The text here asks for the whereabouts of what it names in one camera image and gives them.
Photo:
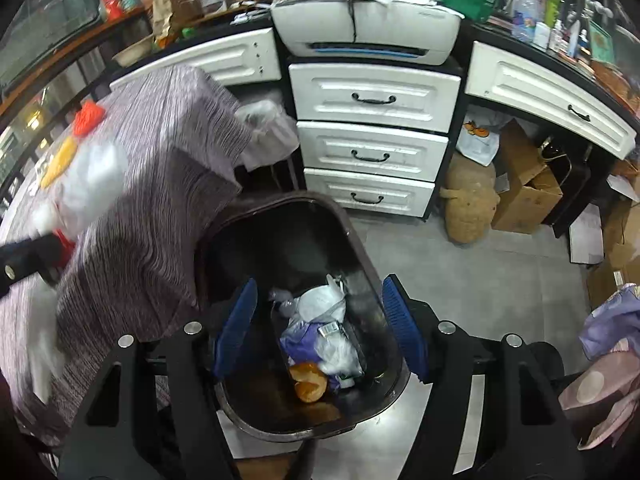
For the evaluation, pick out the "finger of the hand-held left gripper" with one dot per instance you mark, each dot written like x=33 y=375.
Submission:
x=27 y=260

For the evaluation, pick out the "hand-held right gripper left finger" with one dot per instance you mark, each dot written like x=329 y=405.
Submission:
x=235 y=330

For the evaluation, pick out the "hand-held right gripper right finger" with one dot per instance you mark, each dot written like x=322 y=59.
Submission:
x=405 y=330

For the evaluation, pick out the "purple plastic bag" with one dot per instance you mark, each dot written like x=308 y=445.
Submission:
x=302 y=340

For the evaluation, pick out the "clear plastic wrapper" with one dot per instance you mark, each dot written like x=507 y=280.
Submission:
x=342 y=357

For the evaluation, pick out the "small white plastic bag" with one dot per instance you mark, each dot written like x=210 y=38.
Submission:
x=322 y=302

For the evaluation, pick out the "orange plastic bag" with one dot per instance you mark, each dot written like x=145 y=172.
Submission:
x=307 y=382

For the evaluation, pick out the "dark trash bin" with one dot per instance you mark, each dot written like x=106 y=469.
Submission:
x=280 y=240

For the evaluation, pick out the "white printed plastic bag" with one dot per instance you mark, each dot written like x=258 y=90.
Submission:
x=90 y=175

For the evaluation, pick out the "burlap sack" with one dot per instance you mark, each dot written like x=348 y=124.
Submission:
x=470 y=200

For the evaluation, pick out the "purple striped tablecloth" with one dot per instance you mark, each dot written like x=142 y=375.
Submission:
x=165 y=160

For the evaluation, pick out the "open cardboard box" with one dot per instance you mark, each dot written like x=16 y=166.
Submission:
x=525 y=185

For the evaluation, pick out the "translucent white plastic bag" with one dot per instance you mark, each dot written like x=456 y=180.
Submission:
x=267 y=130

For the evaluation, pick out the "white bag orange print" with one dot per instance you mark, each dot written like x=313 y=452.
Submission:
x=482 y=140

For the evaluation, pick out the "purple floral cloth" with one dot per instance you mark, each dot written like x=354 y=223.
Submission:
x=610 y=360

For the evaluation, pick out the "wooden counter ledge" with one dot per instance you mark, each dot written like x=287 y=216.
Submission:
x=65 y=52

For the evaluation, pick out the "black paper bag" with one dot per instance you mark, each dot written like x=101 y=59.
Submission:
x=570 y=180

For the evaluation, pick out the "flat cardboard box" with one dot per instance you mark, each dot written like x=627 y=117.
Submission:
x=617 y=250

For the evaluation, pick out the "cream bowl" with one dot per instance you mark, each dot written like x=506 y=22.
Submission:
x=132 y=52

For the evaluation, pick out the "red can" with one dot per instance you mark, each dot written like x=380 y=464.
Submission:
x=111 y=6

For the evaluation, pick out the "wide white drawer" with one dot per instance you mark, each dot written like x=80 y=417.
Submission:
x=215 y=57

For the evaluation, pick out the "long white drawer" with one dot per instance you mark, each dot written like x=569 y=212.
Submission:
x=545 y=92

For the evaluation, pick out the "printed brown paper bag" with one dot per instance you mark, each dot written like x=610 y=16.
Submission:
x=162 y=15

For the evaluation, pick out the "white printer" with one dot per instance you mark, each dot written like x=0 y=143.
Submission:
x=365 y=25

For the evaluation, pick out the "clear water bottle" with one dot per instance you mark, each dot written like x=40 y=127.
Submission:
x=524 y=10

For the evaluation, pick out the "green framed picture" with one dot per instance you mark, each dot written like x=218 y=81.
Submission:
x=601 y=40

